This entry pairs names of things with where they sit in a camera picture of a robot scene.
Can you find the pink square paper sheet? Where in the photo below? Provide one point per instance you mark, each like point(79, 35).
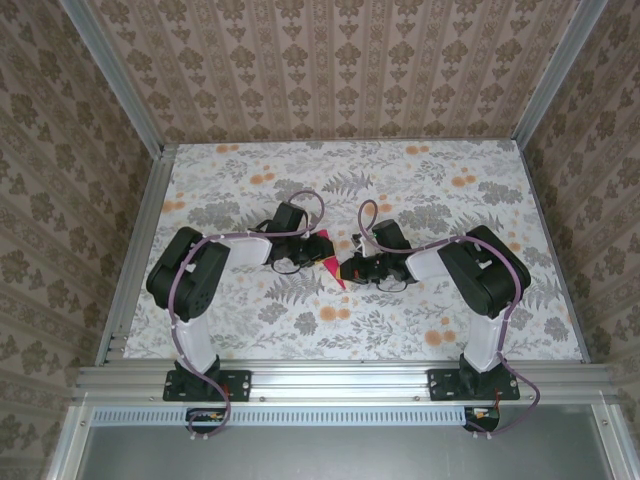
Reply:
point(335, 270)

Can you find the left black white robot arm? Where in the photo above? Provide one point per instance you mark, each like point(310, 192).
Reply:
point(185, 290)

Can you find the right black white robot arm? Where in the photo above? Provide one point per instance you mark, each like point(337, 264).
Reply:
point(490, 285)

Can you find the grey metal sheet panel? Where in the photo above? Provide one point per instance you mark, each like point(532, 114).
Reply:
point(350, 455)

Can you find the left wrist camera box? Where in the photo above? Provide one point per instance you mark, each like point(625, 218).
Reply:
point(312, 235)

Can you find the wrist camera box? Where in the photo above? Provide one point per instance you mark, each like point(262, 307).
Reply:
point(312, 235)
point(362, 246)

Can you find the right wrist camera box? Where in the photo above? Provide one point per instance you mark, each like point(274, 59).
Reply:
point(362, 246)

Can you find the aluminium front frame rail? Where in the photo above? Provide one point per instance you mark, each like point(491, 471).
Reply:
point(340, 382)

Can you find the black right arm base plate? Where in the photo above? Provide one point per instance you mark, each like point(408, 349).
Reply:
point(442, 385)

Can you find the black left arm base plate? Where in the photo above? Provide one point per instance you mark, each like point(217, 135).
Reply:
point(240, 385)

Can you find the aluminium side frame rail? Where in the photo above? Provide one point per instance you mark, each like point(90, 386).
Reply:
point(137, 250)

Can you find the aluminium frame post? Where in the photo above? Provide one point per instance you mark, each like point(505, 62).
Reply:
point(555, 75)
point(119, 75)

